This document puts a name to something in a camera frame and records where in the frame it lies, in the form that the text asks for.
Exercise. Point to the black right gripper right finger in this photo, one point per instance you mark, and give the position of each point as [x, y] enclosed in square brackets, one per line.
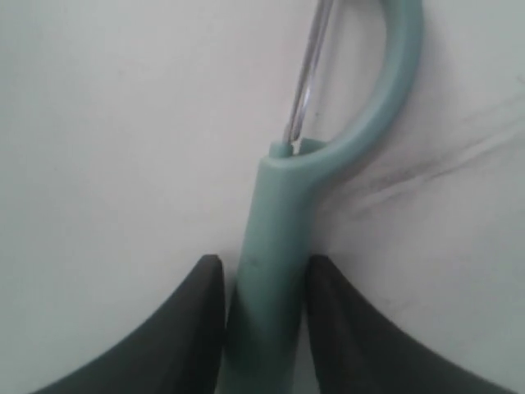
[357, 349]

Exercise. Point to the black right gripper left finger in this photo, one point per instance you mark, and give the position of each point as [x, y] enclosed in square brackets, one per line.
[176, 350]

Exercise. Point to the teal vegetable peeler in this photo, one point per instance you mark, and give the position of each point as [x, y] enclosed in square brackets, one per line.
[263, 322]

